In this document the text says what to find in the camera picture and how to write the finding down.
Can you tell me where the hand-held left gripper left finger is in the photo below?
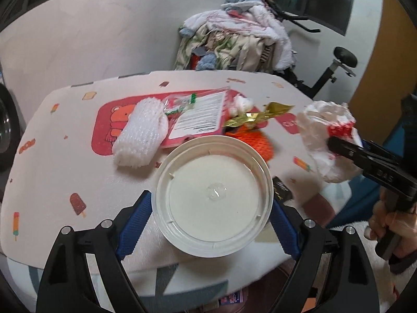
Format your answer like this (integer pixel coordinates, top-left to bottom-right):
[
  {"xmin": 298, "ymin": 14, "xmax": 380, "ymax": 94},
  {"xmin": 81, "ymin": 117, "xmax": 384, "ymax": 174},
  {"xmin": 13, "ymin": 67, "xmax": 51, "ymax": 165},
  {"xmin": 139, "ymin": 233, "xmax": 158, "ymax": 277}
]
[{"xmin": 36, "ymin": 189, "xmax": 154, "ymax": 313}]

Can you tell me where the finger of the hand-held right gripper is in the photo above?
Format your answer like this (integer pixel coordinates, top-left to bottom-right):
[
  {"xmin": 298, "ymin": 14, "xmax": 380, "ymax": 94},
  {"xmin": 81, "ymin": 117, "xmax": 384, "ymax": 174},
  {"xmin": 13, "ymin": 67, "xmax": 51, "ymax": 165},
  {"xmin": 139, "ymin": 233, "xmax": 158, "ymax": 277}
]
[{"xmin": 327, "ymin": 136, "xmax": 369, "ymax": 167}]

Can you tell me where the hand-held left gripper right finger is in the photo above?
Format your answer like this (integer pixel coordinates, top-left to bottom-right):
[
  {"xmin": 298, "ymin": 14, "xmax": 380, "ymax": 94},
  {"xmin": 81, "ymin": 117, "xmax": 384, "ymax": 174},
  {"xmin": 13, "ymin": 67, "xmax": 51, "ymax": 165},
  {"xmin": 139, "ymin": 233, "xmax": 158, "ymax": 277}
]
[{"xmin": 272, "ymin": 199, "xmax": 380, "ymax": 313}]

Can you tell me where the white plastic bag red print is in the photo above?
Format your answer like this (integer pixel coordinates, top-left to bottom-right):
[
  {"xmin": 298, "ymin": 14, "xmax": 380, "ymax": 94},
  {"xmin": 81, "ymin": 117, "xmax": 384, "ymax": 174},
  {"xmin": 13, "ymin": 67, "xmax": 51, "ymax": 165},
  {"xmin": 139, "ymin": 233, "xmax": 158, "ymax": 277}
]
[{"xmin": 297, "ymin": 100, "xmax": 364, "ymax": 183}]

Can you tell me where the white round plastic lid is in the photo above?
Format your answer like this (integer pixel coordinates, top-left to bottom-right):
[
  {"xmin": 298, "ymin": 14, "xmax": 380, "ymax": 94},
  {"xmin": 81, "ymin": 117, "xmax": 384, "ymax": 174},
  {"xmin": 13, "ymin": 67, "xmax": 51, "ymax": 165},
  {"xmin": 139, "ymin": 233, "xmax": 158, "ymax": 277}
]
[{"xmin": 155, "ymin": 135, "xmax": 273, "ymax": 257}]

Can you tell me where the white foam net wrap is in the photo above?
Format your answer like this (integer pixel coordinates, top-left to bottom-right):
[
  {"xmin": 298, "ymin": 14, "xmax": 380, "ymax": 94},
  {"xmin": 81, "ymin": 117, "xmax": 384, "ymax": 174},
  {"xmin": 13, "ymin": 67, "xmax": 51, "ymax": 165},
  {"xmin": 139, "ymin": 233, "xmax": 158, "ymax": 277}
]
[{"xmin": 112, "ymin": 98, "xmax": 169, "ymax": 169}]

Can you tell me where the orange foam net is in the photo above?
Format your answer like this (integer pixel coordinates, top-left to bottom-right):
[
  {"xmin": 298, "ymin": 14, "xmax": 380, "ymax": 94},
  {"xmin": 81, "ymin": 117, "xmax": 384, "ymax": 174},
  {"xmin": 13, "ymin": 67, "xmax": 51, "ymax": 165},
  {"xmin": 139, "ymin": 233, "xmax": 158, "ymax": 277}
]
[{"xmin": 225, "ymin": 127, "xmax": 273, "ymax": 162}]

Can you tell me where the gold foil wrapper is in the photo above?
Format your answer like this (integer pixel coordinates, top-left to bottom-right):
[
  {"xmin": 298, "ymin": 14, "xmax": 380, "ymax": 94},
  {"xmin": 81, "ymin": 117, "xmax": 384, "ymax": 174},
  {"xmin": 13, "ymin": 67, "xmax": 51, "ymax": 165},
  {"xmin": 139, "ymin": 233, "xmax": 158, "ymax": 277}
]
[{"xmin": 222, "ymin": 102, "xmax": 295, "ymax": 128}]

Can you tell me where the clear green-printed wrapper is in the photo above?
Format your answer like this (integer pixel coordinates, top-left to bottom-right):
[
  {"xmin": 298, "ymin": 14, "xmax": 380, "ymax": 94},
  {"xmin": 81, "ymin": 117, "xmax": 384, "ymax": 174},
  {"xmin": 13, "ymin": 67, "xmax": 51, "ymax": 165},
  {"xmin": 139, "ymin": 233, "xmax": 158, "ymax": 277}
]
[{"xmin": 163, "ymin": 93, "xmax": 198, "ymax": 116}]

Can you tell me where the pink packet with white label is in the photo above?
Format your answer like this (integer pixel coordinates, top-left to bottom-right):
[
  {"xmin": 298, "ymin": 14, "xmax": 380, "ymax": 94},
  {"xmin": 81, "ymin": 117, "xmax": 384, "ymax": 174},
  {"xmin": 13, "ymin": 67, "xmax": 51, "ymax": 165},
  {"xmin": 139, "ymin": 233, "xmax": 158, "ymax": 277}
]
[{"xmin": 162, "ymin": 87, "xmax": 240, "ymax": 149}]

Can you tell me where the person's right hand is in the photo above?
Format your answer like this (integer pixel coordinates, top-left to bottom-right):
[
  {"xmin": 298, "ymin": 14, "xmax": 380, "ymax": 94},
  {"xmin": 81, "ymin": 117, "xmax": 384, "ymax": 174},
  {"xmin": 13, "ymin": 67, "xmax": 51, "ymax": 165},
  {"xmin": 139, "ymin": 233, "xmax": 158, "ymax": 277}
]
[{"xmin": 365, "ymin": 199, "xmax": 417, "ymax": 258}]

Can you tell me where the small black wrapper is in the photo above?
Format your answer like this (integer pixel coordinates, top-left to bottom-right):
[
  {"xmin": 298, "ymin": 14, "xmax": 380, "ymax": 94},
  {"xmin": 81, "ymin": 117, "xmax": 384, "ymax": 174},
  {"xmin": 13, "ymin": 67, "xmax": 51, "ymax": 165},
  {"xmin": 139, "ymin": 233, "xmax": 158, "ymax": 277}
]
[{"xmin": 271, "ymin": 176, "xmax": 293, "ymax": 201}]

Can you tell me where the black exercise bike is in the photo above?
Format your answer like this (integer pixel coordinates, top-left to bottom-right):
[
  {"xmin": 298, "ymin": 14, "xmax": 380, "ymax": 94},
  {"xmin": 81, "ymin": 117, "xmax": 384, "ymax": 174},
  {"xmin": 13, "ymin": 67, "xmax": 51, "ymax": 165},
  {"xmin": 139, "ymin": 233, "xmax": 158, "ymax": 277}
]
[{"xmin": 257, "ymin": 0, "xmax": 358, "ymax": 100}]

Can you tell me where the cartoon printed table mat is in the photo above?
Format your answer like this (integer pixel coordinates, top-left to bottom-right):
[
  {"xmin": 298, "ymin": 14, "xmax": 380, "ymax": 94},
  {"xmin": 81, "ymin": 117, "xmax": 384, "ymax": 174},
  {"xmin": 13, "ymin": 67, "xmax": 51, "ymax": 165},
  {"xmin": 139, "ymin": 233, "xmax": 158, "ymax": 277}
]
[{"xmin": 0, "ymin": 70, "xmax": 351, "ymax": 273}]

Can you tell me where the pink snack packet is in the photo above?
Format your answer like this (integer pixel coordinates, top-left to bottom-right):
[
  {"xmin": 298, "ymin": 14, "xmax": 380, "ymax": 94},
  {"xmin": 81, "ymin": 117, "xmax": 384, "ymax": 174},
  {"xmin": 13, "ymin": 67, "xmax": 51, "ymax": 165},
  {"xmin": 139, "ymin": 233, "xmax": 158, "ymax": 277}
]
[{"xmin": 220, "ymin": 288, "xmax": 248, "ymax": 308}]

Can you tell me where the brown wooden door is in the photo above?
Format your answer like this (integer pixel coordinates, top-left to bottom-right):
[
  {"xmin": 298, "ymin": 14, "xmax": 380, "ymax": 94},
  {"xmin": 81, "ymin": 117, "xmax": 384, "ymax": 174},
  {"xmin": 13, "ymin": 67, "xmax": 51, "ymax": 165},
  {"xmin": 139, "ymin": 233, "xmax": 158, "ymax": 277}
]
[{"xmin": 350, "ymin": 0, "xmax": 417, "ymax": 111}]

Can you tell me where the crumpled white tissue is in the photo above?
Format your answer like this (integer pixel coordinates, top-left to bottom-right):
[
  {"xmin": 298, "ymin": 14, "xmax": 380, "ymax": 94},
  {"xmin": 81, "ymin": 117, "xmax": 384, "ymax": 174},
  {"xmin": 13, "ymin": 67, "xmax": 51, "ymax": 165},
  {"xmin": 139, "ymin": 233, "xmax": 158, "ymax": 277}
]
[{"xmin": 228, "ymin": 94, "xmax": 254, "ymax": 117}]

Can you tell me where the dark window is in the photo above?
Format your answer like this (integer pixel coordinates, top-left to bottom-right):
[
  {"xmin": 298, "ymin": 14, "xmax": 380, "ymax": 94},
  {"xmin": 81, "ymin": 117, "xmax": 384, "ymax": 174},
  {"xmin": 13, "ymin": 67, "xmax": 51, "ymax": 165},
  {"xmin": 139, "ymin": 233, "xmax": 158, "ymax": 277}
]
[{"xmin": 208, "ymin": 0, "xmax": 355, "ymax": 36}]

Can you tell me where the pile of clothes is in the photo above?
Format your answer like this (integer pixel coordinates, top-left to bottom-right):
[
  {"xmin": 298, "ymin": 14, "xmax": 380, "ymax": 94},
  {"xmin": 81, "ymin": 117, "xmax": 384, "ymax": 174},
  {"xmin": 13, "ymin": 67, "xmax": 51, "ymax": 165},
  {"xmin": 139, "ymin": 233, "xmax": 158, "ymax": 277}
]
[{"xmin": 174, "ymin": 0, "xmax": 298, "ymax": 72}]

